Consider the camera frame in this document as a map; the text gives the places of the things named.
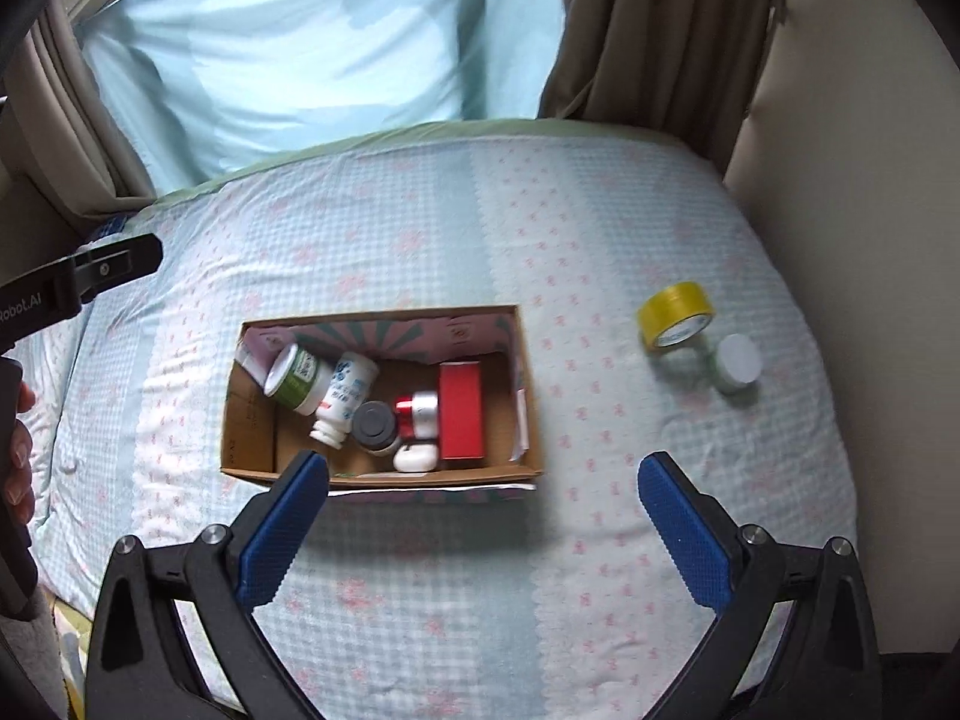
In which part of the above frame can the small dark-lid jar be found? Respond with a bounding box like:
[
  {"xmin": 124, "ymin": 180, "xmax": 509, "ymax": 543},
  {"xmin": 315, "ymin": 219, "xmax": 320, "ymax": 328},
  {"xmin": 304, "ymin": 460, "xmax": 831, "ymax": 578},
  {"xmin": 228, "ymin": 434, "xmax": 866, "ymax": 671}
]
[{"xmin": 352, "ymin": 401, "xmax": 398, "ymax": 457}]

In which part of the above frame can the cardboard box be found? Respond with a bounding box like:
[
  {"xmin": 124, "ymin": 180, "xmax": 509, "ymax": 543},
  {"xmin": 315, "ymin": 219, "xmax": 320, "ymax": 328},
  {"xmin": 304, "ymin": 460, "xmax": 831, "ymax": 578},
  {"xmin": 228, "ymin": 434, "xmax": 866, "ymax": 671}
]
[{"xmin": 220, "ymin": 304, "xmax": 544, "ymax": 502}]

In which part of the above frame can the yellow floral blanket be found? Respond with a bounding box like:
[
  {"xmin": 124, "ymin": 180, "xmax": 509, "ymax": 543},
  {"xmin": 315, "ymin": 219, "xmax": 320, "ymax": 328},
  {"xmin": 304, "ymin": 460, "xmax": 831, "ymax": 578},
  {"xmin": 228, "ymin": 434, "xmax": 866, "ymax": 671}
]
[{"xmin": 58, "ymin": 600, "xmax": 95, "ymax": 720}]

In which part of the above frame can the white earbuds case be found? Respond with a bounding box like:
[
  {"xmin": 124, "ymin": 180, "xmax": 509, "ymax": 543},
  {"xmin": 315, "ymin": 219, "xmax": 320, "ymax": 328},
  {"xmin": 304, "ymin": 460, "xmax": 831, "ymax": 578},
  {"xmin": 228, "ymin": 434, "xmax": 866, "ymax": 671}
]
[{"xmin": 393, "ymin": 442, "xmax": 440, "ymax": 473}]

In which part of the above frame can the light blue cloth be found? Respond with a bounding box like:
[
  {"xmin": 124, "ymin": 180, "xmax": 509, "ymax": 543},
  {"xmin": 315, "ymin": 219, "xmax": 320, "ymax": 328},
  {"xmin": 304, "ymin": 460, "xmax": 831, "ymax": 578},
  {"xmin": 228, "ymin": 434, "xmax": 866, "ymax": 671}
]
[{"xmin": 79, "ymin": 0, "xmax": 567, "ymax": 192}]

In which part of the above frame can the red rectangular box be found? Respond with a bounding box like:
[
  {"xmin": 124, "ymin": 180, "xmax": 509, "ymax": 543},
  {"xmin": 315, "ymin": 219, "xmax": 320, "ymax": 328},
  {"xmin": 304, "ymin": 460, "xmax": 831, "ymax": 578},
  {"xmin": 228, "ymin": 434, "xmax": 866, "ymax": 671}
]
[{"xmin": 438, "ymin": 361, "xmax": 487, "ymax": 461}]

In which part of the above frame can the person's left hand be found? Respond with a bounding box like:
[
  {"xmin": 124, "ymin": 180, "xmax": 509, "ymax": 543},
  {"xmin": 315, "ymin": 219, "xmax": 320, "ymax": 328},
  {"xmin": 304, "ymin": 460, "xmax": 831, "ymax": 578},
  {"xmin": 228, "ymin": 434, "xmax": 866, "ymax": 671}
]
[{"xmin": 0, "ymin": 382, "xmax": 37, "ymax": 531}]

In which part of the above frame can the brown curtain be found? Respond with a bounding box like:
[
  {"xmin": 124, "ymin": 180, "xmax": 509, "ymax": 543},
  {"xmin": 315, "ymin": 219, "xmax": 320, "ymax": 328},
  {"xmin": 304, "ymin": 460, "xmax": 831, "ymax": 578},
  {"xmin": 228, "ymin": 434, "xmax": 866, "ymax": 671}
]
[
  {"xmin": 536, "ymin": 0, "xmax": 785, "ymax": 173},
  {"xmin": 0, "ymin": 0, "xmax": 162, "ymax": 241}
]

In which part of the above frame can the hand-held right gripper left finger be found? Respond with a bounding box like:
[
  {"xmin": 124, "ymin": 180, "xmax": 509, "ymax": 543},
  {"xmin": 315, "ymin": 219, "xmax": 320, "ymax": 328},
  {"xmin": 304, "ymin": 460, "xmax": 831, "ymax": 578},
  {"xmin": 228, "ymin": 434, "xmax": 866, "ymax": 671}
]
[{"xmin": 84, "ymin": 450, "xmax": 329, "ymax": 720}]

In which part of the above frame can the yellow tape roll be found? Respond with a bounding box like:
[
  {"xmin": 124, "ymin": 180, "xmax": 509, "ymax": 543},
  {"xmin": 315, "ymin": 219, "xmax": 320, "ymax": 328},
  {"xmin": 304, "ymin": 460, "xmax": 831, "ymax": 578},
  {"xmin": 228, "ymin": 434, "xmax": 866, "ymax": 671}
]
[{"xmin": 637, "ymin": 281, "xmax": 717, "ymax": 352}]

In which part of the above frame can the red and silver jar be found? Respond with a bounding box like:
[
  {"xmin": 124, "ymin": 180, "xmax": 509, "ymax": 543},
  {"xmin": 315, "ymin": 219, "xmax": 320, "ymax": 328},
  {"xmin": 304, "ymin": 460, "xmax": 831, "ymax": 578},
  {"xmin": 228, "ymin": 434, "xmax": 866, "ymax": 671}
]
[{"xmin": 394, "ymin": 390, "xmax": 441, "ymax": 442}]

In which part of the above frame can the checked floral bed sheet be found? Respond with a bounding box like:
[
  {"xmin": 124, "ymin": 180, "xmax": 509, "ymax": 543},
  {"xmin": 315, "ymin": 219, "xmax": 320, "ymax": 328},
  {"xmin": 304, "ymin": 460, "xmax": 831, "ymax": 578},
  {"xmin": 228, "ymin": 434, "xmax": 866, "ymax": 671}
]
[{"xmin": 0, "ymin": 118, "xmax": 860, "ymax": 720}]

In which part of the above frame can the white pill bottle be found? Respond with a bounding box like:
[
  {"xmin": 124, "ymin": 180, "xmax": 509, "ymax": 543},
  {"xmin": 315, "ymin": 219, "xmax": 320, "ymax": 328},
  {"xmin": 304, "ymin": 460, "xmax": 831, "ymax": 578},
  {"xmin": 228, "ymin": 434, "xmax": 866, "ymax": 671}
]
[{"xmin": 310, "ymin": 352, "xmax": 380, "ymax": 451}]

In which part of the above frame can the white round jar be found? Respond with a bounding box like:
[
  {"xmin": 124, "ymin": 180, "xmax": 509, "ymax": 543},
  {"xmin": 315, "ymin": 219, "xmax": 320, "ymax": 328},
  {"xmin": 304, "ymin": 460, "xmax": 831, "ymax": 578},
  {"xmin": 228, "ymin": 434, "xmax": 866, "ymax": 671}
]
[{"xmin": 709, "ymin": 334, "xmax": 761, "ymax": 393}]

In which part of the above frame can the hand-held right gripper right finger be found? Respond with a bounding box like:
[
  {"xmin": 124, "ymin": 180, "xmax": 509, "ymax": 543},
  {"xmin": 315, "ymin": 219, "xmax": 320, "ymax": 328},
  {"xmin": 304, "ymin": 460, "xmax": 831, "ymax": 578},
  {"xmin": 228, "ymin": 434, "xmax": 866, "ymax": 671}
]
[{"xmin": 636, "ymin": 452, "xmax": 882, "ymax": 720}]

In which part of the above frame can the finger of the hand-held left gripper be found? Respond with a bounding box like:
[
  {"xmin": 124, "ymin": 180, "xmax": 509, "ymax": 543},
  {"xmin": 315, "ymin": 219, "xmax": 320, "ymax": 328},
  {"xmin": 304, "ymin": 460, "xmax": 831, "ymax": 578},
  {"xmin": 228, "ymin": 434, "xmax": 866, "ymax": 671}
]
[{"xmin": 70, "ymin": 234, "xmax": 164, "ymax": 302}]

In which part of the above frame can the white green-label jar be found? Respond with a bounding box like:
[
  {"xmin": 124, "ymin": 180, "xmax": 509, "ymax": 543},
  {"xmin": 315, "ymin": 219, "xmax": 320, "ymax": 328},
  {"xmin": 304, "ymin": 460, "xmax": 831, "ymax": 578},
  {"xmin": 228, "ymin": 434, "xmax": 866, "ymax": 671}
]
[{"xmin": 262, "ymin": 343, "xmax": 335, "ymax": 416}]

